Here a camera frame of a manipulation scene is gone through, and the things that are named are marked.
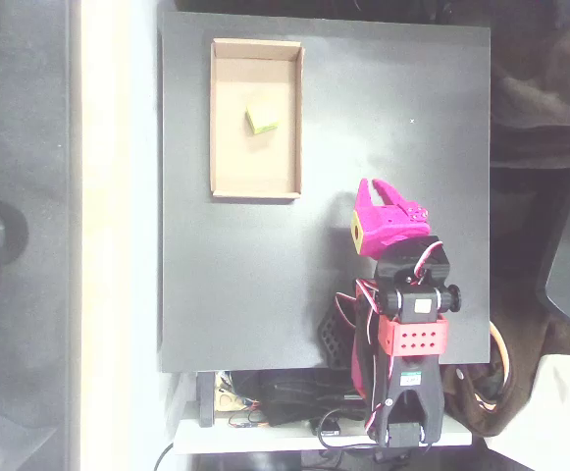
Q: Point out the magenta gripper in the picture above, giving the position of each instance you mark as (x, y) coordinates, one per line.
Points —
(387, 222)

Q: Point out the green cube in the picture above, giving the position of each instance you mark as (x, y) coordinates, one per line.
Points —
(261, 118)

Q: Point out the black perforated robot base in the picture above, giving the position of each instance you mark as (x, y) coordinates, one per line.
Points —
(333, 338)

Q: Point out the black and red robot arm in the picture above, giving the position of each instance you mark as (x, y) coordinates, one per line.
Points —
(431, 392)

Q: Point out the shallow cardboard box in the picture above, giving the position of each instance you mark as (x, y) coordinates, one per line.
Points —
(255, 162)

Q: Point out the brown garment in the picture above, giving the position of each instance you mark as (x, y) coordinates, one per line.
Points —
(544, 83)

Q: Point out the brown bag with rivet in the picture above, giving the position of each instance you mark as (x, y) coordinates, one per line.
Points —
(510, 392)

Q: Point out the small black connector box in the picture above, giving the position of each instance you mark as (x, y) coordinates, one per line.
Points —
(331, 428)

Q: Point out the wooden electronics board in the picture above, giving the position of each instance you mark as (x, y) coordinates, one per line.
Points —
(225, 400)

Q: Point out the white cloth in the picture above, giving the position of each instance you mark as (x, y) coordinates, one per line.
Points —
(569, 412)

